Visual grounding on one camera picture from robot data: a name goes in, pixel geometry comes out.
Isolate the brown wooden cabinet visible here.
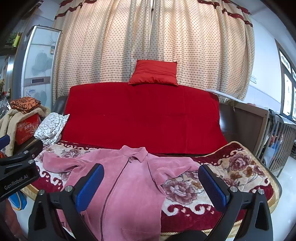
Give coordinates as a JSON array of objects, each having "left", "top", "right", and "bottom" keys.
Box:
[{"left": 219, "top": 99, "right": 269, "bottom": 156}]

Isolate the pink corduroy jacket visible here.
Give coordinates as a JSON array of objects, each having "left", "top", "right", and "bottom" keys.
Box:
[{"left": 43, "top": 146, "right": 199, "bottom": 240}]

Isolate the window frame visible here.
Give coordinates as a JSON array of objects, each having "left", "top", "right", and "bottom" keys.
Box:
[{"left": 275, "top": 40, "right": 296, "bottom": 123}]

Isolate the blue bag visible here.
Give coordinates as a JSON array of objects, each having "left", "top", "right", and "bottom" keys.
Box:
[{"left": 9, "top": 191, "right": 27, "bottom": 211}]

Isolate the red pillow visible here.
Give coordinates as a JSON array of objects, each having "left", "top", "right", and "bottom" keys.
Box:
[{"left": 128, "top": 60, "right": 178, "bottom": 86}]

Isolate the red sofa cover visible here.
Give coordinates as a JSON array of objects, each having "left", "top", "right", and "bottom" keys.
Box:
[{"left": 62, "top": 82, "right": 227, "bottom": 155}]

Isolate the dotted cream curtain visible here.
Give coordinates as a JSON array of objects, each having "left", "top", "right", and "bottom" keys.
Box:
[{"left": 52, "top": 1, "right": 255, "bottom": 100}]

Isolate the beige coat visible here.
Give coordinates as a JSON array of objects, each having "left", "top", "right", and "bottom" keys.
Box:
[{"left": 1, "top": 105, "right": 51, "bottom": 157}]

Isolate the wooden baby crib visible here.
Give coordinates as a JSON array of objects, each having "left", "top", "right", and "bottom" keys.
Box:
[{"left": 255, "top": 109, "right": 295, "bottom": 176}]

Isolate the display shelf with plants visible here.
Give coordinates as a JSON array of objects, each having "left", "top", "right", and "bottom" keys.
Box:
[{"left": 1, "top": 32, "right": 23, "bottom": 98}]

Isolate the white patterned cushion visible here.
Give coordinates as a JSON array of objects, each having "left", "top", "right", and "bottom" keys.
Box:
[{"left": 34, "top": 113, "right": 70, "bottom": 146}]

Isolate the orange black folded cloth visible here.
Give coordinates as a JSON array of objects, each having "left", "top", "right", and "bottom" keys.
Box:
[{"left": 11, "top": 96, "right": 41, "bottom": 114}]

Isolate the red gift box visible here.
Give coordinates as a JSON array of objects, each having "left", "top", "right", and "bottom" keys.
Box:
[{"left": 15, "top": 113, "right": 41, "bottom": 145}]

